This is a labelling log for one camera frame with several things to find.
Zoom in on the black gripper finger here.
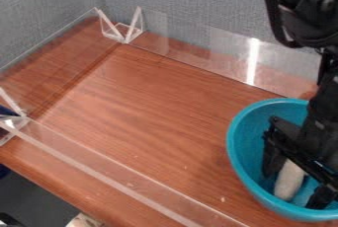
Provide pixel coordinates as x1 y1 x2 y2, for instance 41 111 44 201
305 186 338 209
262 141 286 178

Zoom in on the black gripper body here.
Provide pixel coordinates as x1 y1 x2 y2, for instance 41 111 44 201
263 99 338 190

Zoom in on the white red plush mushroom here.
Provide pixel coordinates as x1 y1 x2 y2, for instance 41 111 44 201
274 160 306 201

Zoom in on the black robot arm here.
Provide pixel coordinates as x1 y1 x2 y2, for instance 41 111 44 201
263 0 338 209

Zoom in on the blue plastic bowl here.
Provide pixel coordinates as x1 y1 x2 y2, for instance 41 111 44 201
226 98 338 222

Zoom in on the clear acrylic back barrier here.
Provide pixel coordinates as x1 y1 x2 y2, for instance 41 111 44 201
95 8 319 98

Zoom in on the clear acrylic barrier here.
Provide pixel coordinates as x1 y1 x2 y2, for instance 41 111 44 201
0 87 249 227
95 8 319 98
0 7 96 72

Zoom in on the clear acrylic front barrier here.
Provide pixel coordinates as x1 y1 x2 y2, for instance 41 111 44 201
0 87 249 227

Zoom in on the clear acrylic left barrier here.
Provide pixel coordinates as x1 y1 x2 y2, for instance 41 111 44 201
0 7 96 72

